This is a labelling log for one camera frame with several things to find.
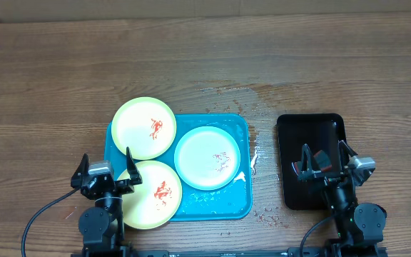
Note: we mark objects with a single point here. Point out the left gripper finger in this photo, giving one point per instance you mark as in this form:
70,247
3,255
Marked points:
81,172
134,174

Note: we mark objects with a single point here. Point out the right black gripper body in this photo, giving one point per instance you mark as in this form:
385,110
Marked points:
330,177

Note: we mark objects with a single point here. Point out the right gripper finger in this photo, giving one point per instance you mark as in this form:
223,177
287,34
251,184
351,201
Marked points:
308,166
347,155

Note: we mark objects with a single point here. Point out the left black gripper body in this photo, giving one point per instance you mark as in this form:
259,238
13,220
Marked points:
122,188

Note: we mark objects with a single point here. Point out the orange sponge with green pad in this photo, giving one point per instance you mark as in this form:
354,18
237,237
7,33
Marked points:
324,161

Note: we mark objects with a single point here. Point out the yellow plate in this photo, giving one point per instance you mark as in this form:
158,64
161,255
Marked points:
155,201
145,126

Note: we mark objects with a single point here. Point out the light blue plate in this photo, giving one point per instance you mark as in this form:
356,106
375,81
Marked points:
207,158

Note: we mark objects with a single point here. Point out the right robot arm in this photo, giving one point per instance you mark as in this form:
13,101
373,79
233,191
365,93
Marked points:
360,225

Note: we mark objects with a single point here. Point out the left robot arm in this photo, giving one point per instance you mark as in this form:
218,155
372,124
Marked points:
102,225

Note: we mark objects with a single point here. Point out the black plastic tray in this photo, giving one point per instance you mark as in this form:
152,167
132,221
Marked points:
321,132

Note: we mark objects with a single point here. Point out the teal plastic tray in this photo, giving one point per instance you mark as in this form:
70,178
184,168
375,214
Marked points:
232,201

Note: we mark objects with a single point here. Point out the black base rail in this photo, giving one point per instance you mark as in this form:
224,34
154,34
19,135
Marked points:
290,252

